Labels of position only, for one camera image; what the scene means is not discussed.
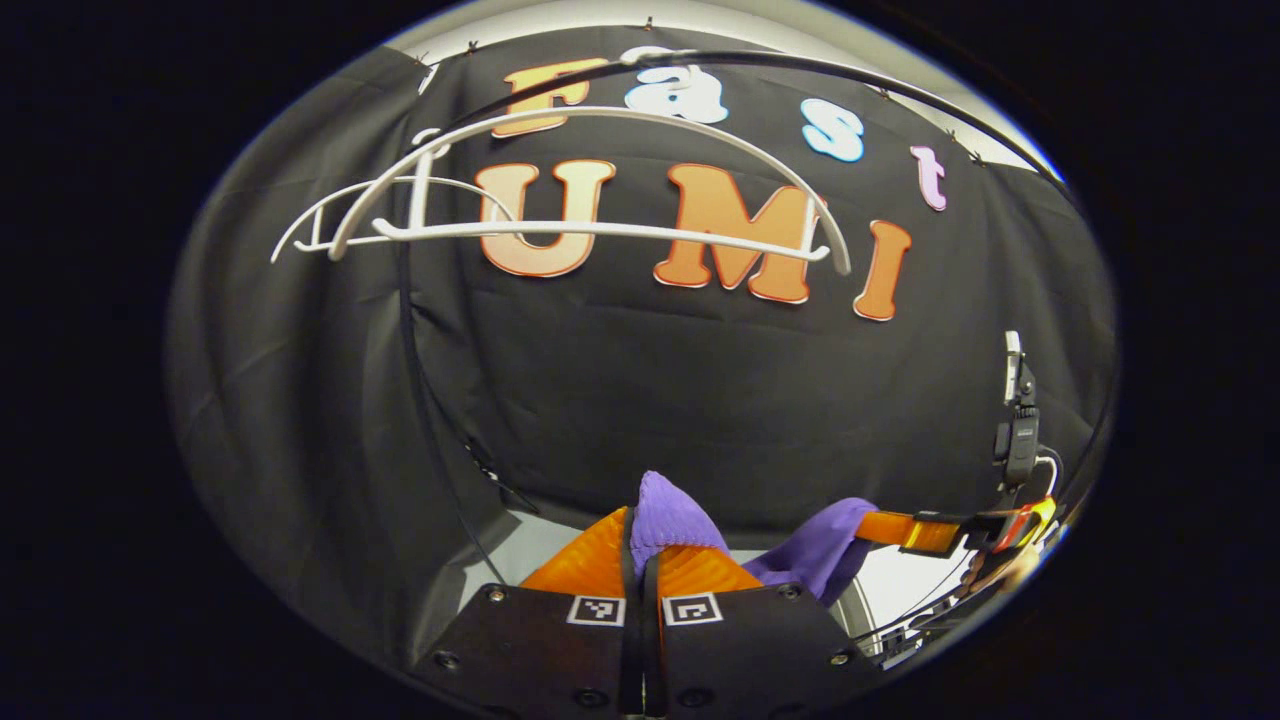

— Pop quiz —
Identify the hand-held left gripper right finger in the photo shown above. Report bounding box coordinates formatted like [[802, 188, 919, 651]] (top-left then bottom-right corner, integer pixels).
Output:
[[645, 545, 886, 720]]

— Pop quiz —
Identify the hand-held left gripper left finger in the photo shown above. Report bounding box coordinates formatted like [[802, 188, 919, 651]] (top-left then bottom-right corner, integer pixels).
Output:
[[415, 505, 641, 720]]

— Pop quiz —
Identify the purple ribbed shirt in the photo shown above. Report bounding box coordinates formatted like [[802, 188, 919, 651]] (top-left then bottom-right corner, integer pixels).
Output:
[[630, 470, 881, 606]]

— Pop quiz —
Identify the white plastic clothes hanger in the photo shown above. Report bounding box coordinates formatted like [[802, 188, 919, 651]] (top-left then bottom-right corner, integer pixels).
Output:
[[270, 128, 521, 266], [328, 45, 853, 278]]

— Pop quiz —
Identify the black metal clothes rack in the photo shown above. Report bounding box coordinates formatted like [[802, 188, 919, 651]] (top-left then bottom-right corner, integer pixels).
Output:
[[395, 48, 1116, 591]]

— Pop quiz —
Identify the black backdrop cloth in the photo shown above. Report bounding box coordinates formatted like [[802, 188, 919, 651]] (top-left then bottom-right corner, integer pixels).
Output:
[[168, 25, 1119, 671]]

